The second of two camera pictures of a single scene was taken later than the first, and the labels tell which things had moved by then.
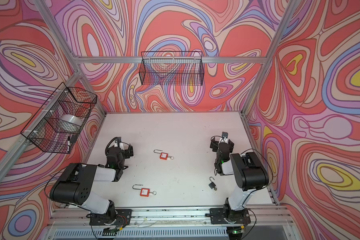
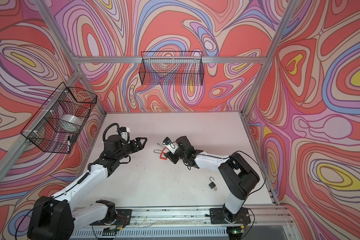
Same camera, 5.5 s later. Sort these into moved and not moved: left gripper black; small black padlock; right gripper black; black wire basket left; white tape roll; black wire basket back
Moved: left gripper black; right gripper black
Not moved: white tape roll; black wire basket back; small black padlock; black wire basket left
